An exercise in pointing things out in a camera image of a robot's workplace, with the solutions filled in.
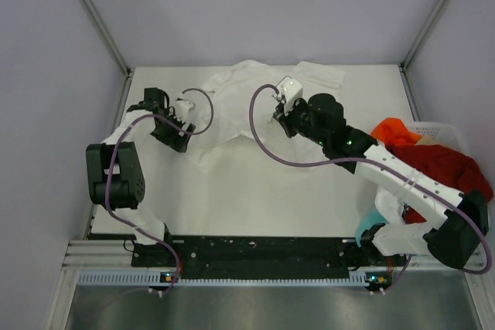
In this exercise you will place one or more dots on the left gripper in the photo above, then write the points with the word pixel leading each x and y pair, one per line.
pixel 175 141

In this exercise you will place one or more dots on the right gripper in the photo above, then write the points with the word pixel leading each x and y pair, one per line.
pixel 285 120

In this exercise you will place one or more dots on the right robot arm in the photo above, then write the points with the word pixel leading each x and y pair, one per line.
pixel 454 224

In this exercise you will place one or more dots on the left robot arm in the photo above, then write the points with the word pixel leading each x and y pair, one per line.
pixel 116 180

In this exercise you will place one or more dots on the orange t shirt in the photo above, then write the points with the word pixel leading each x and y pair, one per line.
pixel 392 131

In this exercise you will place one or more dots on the teal t shirt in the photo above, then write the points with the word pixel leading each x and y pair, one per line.
pixel 371 218

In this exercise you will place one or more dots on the white printed t shirt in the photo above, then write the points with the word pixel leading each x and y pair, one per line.
pixel 389 206

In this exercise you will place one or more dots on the red t shirt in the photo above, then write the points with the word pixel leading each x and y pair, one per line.
pixel 444 165

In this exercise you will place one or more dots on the white laundry basket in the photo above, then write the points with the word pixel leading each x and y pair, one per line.
pixel 439 134

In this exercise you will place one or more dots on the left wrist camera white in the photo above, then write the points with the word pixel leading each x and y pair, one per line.
pixel 182 109

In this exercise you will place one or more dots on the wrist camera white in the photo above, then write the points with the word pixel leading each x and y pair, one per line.
pixel 287 92
pixel 182 109

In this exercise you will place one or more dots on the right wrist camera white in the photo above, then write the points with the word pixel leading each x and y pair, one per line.
pixel 287 92

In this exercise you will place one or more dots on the left aluminium frame post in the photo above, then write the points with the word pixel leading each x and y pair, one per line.
pixel 105 35

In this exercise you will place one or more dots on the aluminium frame post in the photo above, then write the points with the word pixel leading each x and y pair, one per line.
pixel 105 35
pixel 423 33

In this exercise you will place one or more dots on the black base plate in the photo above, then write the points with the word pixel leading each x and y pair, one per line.
pixel 261 258

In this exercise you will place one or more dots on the aluminium front rail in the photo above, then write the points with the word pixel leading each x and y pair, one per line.
pixel 96 254

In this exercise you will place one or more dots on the grey slotted cable duct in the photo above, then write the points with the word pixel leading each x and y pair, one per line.
pixel 162 279

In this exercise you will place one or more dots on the right aluminium frame post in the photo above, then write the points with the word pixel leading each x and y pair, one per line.
pixel 423 33

